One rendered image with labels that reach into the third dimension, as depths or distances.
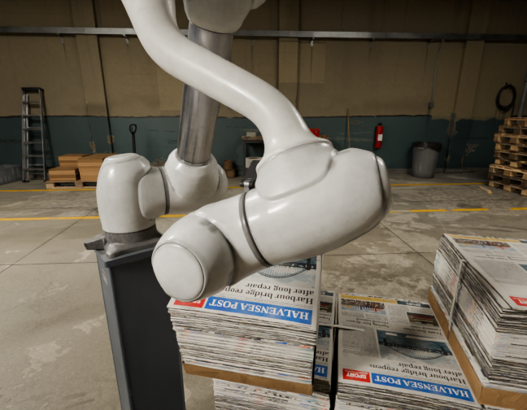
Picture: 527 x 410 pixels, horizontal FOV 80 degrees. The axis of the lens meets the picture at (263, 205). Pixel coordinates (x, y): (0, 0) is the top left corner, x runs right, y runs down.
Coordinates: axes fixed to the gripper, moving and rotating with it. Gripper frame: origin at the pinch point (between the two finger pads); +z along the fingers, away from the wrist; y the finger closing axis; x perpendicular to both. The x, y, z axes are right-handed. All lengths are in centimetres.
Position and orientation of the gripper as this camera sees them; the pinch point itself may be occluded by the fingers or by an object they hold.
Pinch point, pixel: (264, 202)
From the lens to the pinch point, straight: 73.7
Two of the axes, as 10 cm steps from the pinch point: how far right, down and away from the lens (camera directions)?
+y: -0.3, 9.8, 2.1
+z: 2.3, -1.9, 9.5
